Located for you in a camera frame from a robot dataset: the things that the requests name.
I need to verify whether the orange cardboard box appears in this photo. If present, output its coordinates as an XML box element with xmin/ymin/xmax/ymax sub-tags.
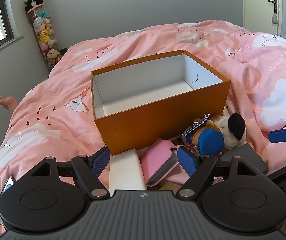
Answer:
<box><xmin>91</xmin><ymin>50</ymin><xmax>231</xmax><ymax>155</ymax></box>

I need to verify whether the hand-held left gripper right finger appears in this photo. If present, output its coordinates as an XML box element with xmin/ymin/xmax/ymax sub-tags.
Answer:
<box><xmin>177</xmin><ymin>146</ymin><xmax>258</xmax><ymax>200</ymax></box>

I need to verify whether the blue and brown plush keychain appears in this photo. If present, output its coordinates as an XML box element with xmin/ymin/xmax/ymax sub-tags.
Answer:
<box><xmin>181</xmin><ymin>112</ymin><xmax>225</xmax><ymax>158</ymax></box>

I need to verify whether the black door handle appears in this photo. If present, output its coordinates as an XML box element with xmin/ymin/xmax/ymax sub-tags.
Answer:
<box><xmin>268</xmin><ymin>0</ymin><xmax>279</xmax><ymax>14</ymax></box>

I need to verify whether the white door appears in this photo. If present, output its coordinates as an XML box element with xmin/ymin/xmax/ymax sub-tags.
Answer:
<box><xmin>243</xmin><ymin>0</ymin><xmax>286</xmax><ymax>37</ymax></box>

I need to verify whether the panda plush toy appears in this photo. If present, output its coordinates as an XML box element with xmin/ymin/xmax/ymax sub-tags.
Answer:
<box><xmin>23</xmin><ymin>0</ymin><xmax>45</xmax><ymax>13</ymax></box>

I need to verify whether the clear tube of plush toys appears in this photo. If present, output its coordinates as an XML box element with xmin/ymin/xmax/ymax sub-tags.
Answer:
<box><xmin>26</xmin><ymin>5</ymin><xmax>62</xmax><ymax>72</ymax></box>

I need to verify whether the white and black plush toy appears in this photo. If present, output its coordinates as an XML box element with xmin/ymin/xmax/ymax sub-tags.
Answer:
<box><xmin>213</xmin><ymin>112</ymin><xmax>247</xmax><ymax>153</ymax></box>

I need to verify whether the white rectangular box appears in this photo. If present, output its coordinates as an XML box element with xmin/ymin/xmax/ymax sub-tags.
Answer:
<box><xmin>109</xmin><ymin>148</ymin><xmax>148</xmax><ymax>197</ymax></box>

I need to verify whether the gold foil packet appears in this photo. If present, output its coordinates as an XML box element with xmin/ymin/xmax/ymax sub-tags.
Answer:
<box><xmin>158</xmin><ymin>181</ymin><xmax>179</xmax><ymax>193</ymax></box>

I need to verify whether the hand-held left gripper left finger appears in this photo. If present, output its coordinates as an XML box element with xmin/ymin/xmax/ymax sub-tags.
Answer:
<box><xmin>29</xmin><ymin>146</ymin><xmax>111</xmax><ymax>199</ymax></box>

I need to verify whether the black smartphone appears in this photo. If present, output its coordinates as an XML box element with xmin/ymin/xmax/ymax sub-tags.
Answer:
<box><xmin>1</xmin><ymin>176</ymin><xmax>16</xmax><ymax>193</ymax></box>

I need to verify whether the pink cloud-print blanket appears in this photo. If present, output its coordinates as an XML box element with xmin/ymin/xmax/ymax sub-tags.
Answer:
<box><xmin>0</xmin><ymin>20</ymin><xmax>286</xmax><ymax>240</ymax></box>

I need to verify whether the pink leather wallet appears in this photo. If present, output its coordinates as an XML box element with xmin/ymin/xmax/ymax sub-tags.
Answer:
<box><xmin>140</xmin><ymin>137</ymin><xmax>179</xmax><ymax>187</ymax></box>

